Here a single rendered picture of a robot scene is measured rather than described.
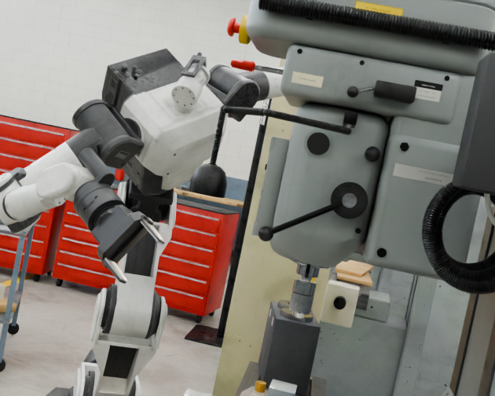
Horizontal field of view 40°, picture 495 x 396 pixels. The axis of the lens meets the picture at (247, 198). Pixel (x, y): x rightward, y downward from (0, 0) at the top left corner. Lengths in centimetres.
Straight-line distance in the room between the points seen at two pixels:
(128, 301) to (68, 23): 968
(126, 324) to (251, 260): 132
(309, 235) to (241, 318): 193
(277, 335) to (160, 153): 56
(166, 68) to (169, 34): 905
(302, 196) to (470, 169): 38
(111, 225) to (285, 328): 63
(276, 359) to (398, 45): 89
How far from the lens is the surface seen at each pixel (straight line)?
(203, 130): 182
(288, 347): 183
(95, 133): 171
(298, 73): 134
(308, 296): 145
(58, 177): 148
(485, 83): 111
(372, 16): 132
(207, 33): 1085
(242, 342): 328
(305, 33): 135
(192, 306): 613
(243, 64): 157
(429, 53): 135
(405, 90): 131
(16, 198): 161
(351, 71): 134
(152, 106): 180
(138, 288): 200
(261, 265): 321
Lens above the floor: 149
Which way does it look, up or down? 3 degrees down
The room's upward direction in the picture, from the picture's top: 12 degrees clockwise
